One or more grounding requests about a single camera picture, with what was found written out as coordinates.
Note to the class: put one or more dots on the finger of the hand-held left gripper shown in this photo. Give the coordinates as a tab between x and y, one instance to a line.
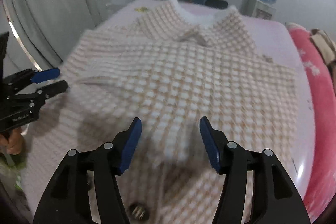
53	88
44	75

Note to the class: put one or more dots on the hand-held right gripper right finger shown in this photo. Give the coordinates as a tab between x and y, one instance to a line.
210	145

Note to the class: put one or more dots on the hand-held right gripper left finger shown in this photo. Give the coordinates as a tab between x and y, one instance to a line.
130	145

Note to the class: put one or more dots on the beige white houndstooth coat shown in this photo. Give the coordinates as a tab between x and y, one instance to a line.
183	74

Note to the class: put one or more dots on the beige clothes pile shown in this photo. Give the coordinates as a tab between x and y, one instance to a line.
325	43

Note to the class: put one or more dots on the person's left hand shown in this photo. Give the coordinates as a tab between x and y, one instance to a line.
11	144

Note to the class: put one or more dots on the fluffy white green garment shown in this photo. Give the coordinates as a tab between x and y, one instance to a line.
10	174

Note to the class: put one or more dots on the white curtain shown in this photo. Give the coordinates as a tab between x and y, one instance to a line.
52	3

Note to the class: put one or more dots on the pink floral blanket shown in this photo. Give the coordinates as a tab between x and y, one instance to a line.
315	77

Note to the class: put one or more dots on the white water dispenser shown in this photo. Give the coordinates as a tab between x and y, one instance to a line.
258	10

